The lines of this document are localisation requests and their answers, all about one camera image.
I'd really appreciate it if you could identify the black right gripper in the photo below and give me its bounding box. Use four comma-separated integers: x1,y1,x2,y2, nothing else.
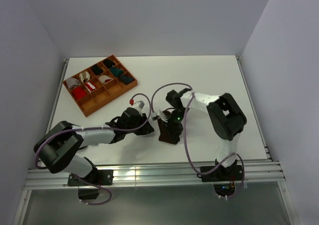
162,107,190,142

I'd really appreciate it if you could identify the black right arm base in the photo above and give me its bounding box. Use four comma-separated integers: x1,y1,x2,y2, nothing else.
196,160,245,199

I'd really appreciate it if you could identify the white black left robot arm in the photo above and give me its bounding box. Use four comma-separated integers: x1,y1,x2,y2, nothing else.
33,108,155,185

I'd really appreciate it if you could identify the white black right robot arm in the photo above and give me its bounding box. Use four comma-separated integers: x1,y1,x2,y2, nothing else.
164,88,247,180

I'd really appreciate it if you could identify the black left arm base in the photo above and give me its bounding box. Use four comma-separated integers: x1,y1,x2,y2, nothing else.
67,170,114,202

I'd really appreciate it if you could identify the dark teal rolled sock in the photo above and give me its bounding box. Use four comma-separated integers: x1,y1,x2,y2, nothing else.
119,74,134,85

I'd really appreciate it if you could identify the teal green rolled sock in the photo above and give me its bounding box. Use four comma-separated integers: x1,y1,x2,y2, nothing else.
109,67,124,77

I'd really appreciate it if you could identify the white red rolled sock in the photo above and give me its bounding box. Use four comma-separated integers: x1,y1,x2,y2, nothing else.
98,75,112,84

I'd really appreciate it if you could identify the orange wooden divider tray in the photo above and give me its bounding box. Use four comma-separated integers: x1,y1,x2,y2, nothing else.
63,55,138,117

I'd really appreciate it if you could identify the red white striped sock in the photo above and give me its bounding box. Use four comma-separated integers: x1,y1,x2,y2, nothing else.
85,82,96,93

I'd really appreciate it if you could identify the beige brown rolled sock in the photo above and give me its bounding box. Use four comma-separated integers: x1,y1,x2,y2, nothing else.
79,71,91,83

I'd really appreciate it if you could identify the grey white rolled sock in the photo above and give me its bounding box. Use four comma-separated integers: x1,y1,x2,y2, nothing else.
65,77,81,90

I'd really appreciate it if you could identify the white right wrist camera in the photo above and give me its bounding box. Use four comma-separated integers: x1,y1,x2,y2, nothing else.
151,110,167,122

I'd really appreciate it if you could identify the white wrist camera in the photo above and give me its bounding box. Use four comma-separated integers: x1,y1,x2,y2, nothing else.
130,99,145,110
151,110,167,122

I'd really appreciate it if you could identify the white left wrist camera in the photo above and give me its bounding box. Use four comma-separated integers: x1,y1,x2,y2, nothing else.
130,99,145,110

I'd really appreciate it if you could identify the aluminium frame rail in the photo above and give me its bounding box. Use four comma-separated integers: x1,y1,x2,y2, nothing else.
23,161,285,190

